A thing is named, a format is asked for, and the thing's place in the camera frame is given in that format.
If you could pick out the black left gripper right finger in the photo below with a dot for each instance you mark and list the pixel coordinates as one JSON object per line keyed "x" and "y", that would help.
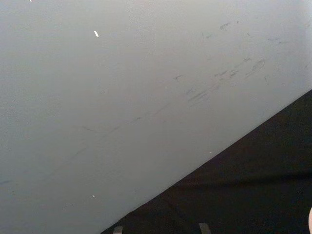
{"x": 204, "y": 229}

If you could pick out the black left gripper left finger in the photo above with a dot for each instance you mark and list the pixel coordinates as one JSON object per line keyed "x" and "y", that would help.
{"x": 118, "y": 230}

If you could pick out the roll of white tape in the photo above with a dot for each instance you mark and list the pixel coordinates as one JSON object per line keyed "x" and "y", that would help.
{"x": 310, "y": 221}

